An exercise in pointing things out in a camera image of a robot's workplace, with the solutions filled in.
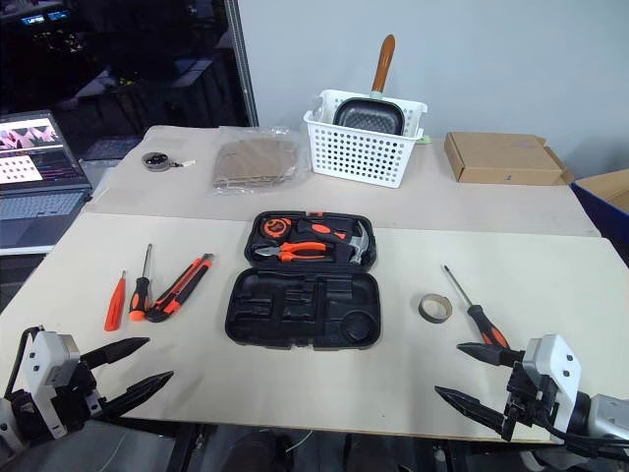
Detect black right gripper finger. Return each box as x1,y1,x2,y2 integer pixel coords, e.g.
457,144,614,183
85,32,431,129
434,385,508,435
456,342,527,368

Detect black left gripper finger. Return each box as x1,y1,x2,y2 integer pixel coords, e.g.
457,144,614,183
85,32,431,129
80,336,151,370
97,371,175,421

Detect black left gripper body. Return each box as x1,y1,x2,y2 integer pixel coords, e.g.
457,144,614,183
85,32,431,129
48,362,107,435

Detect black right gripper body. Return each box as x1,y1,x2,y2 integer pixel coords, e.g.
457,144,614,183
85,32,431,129
499,361,561,443

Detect black tool case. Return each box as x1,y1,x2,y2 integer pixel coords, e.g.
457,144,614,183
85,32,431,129
224,210,383,351

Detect long black orange screwdriver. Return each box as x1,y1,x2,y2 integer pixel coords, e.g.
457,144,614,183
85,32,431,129
443,264,512,350

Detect small orange tester screwdriver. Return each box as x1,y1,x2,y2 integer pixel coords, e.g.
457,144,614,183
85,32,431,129
103,269,129,332

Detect brown tape roll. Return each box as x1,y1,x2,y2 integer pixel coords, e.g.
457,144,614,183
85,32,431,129
418,293,453,325

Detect orange black utility knife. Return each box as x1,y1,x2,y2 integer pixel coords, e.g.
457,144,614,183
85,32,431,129
146,253,215,324

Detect dark rounded shape under table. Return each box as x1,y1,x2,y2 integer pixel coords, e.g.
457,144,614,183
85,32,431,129
235,427,296,472

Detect open grey laptop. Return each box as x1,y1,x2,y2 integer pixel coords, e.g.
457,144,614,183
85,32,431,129
0,110,94,257

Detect blue bin with cardboard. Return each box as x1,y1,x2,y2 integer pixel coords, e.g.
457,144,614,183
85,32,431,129
570,168,629,247

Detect dark round disc with tag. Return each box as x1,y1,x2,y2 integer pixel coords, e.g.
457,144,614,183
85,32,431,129
141,150,197,173

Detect flat brown cardboard box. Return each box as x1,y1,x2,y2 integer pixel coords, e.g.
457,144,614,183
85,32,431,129
444,131,574,186

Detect orange black tape measure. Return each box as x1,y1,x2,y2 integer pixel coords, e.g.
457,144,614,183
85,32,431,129
259,215,296,242

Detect plastic bag of brown sheets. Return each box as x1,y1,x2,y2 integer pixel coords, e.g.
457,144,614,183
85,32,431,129
210,126,311,196

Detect white perforated plastic basket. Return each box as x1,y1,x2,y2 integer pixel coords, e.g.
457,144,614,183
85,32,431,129
303,88,429,189

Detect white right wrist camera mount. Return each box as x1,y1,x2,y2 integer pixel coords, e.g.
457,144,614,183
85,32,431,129
521,333,582,437

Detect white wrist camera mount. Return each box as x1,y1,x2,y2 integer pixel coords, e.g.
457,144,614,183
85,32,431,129
521,333,582,437
19,327,83,441

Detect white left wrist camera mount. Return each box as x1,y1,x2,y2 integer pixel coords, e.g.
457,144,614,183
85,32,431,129
19,327,83,441

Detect black orange handled screwdriver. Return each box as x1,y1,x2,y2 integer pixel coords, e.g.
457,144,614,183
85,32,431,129
129,243,153,324

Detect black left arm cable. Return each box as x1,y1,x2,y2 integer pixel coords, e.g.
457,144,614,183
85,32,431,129
3,325,45,402

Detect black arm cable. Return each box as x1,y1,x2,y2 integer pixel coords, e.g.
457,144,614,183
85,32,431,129
3,325,45,402
538,417,629,461

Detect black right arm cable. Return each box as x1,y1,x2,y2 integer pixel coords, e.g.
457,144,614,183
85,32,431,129
538,417,629,461

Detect claw hammer black orange handle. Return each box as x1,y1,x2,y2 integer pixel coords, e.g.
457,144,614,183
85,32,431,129
297,219,377,266

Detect orange handled pliers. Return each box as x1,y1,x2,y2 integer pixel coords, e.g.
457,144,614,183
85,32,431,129
254,240,329,263

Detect square pan brown handle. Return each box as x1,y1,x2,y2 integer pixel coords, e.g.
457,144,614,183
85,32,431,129
332,33,407,137

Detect grey metal window post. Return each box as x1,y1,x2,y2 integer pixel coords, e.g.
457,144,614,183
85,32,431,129
225,0,260,129

